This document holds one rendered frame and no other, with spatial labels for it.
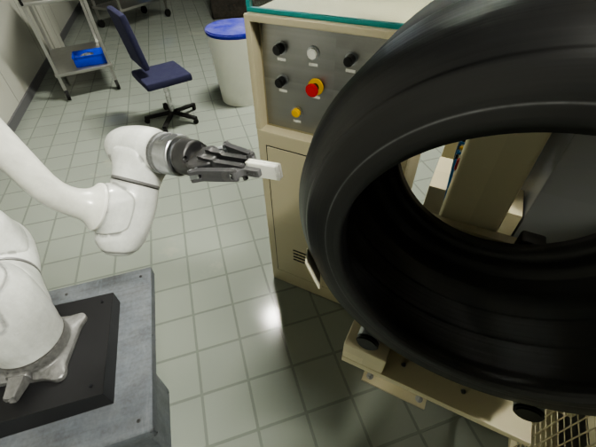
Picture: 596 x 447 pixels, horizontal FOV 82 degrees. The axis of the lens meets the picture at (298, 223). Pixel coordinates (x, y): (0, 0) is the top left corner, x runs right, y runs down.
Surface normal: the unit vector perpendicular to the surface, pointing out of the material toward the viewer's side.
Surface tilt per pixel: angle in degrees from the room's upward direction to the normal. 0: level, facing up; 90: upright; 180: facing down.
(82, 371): 3
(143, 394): 0
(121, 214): 67
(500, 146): 90
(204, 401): 0
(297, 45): 90
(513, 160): 90
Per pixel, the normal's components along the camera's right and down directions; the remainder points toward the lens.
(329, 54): -0.45, 0.63
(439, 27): -0.58, -0.57
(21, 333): 0.83, 0.33
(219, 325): -0.02, -0.71
